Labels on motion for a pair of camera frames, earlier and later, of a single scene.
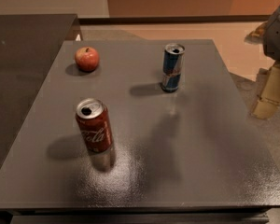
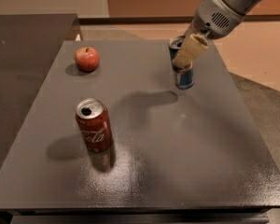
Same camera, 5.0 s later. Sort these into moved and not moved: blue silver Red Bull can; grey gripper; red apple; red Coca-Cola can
Moved: grey gripper; blue silver Red Bull can
Not moved: red apple; red Coca-Cola can
